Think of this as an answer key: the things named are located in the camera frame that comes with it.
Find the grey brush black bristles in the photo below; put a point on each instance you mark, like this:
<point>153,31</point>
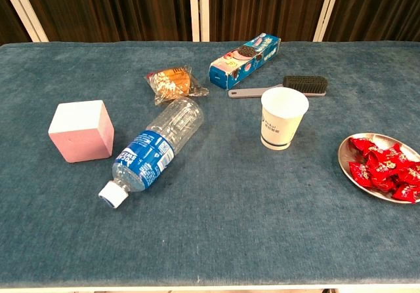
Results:
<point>305,82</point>

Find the red candy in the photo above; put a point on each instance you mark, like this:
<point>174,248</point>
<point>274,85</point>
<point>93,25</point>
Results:
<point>361,173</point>
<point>382,183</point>
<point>406,193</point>
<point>411,175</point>
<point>416,166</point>
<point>398,150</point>
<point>359,144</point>
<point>384,158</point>

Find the blue cookie box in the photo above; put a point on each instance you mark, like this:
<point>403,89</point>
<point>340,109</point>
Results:
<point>243,63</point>

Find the white frame post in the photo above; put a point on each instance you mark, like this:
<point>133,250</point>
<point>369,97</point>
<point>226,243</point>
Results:
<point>28,11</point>
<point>328,9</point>
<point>199,9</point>

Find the oval metal plate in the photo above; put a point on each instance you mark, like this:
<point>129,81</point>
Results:
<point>380,139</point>

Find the wrapped bread bun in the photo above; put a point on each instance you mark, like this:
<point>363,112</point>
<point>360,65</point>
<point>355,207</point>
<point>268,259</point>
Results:
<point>170,83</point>

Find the pink foam cube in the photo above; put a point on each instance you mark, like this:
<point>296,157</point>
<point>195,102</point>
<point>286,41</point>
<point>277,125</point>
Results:
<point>82,135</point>

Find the dark brown curtain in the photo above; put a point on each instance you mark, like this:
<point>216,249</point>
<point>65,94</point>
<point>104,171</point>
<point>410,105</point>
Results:
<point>265,8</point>
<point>377,9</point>
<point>108,9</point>
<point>8,24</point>

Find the clear plastic bottle blue label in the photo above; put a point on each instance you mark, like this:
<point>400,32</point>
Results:
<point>147,155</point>

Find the white paper cup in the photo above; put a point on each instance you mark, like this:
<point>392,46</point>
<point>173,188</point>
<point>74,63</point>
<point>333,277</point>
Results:
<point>279,132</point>

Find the blue velvet table cloth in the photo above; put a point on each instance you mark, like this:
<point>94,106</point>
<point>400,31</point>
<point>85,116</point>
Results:
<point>229,207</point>

